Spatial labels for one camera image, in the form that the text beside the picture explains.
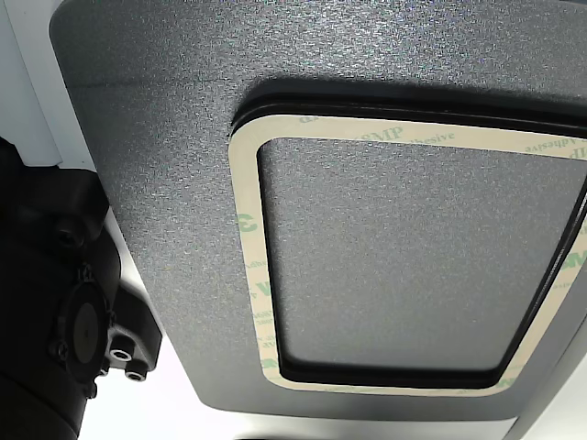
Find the gray textured tray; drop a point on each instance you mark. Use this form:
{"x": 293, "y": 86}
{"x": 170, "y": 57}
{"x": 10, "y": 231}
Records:
{"x": 137, "y": 137}

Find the black frame with Adhesive-print liner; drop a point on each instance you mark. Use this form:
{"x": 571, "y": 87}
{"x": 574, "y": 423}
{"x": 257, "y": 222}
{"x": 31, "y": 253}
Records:
{"x": 243, "y": 229}

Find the black rubber gasket frame stack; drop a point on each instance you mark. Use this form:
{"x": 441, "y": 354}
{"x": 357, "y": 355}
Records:
{"x": 367, "y": 102}

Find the white rail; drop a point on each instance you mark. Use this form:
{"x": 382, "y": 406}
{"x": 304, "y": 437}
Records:
{"x": 27, "y": 91}

